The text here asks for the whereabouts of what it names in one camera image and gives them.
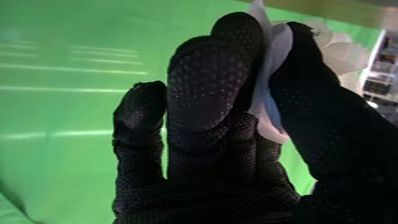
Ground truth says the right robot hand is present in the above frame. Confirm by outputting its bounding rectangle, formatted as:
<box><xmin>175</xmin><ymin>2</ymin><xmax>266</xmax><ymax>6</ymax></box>
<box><xmin>110</xmin><ymin>11</ymin><xmax>398</xmax><ymax>224</ymax></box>

